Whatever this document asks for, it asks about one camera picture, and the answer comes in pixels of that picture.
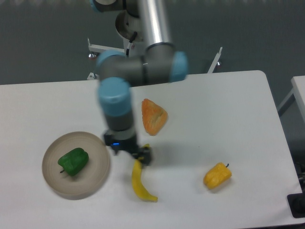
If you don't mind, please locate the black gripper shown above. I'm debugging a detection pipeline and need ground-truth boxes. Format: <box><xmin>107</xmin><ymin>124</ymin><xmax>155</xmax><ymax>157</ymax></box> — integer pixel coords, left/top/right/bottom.
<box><xmin>103</xmin><ymin>130</ymin><xmax>152</xmax><ymax>166</ymax></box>

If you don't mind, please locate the green bell pepper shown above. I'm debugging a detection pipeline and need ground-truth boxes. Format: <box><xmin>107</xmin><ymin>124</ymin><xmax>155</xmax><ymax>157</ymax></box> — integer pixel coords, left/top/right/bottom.
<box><xmin>58</xmin><ymin>148</ymin><xmax>89</xmax><ymax>177</ymax></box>

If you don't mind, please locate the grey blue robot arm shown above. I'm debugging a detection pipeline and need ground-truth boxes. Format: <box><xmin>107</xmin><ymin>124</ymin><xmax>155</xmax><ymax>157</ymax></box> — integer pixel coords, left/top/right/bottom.
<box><xmin>91</xmin><ymin>0</ymin><xmax>188</xmax><ymax>166</ymax></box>

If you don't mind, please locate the orange bell pepper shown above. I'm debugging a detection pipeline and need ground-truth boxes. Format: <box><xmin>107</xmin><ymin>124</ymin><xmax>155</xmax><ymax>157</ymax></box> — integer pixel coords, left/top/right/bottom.
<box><xmin>142</xmin><ymin>98</ymin><xmax>168</xmax><ymax>136</ymax></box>

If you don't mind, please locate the beige round plate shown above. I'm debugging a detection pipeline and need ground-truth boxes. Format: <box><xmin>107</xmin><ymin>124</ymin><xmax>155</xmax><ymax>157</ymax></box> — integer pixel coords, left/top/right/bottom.
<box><xmin>42</xmin><ymin>132</ymin><xmax>111</xmax><ymax>200</ymax></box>

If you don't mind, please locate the yellow bell pepper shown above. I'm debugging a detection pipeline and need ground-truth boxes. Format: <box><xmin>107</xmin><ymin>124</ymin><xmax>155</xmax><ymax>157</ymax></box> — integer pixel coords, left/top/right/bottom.
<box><xmin>203</xmin><ymin>162</ymin><xmax>232</xmax><ymax>190</ymax></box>

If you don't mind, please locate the yellow banana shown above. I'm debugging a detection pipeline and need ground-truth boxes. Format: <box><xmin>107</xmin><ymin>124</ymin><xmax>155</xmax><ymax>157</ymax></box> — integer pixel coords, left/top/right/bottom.
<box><xmin>132</xmin><ymin>143</ymin><xmax>159</xmax><ymax>202</ymax></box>

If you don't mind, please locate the black device at edge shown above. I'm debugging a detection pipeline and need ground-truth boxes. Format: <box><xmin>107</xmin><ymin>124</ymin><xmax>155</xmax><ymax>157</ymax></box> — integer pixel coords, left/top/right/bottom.
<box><xmin>287</xmin><ymin>193</ymin><xmax>305</xmax><ymax>219</ymax></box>

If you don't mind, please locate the white side table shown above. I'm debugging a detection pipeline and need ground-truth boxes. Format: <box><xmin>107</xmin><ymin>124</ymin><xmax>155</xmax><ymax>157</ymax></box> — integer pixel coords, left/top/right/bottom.
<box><xmin>277</xmin><ymin>75</ymin><xmax>305</xmax><ymax>120</ymax></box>

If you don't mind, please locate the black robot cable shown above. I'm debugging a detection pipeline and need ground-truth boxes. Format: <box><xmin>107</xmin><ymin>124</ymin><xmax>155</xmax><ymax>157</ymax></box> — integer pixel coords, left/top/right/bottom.
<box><xmin>125</xmin><ymin>31</ymin><xmax>138</xmax><ymax>58</ymax></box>

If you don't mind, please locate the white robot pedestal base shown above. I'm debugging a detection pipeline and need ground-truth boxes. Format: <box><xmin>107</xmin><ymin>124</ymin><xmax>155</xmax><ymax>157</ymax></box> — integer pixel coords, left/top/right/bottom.
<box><xmin>86</xmin><ymin>10</ymin><xmax>223</xmax><ymax>81</ymax></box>

